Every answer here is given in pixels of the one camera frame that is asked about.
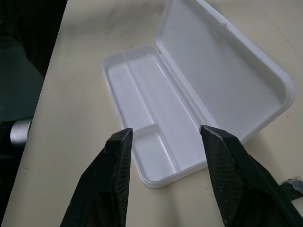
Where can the silver metal cylinder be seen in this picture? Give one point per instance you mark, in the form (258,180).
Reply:
(20,131)

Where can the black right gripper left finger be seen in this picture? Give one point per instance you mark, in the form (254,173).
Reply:
(111,179)

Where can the black tape strip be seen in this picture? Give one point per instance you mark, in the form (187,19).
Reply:
(291,189)

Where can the white plastic pencil case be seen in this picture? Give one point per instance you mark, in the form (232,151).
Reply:
(180,89)

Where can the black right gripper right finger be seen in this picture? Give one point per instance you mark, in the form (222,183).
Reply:
(227,170)

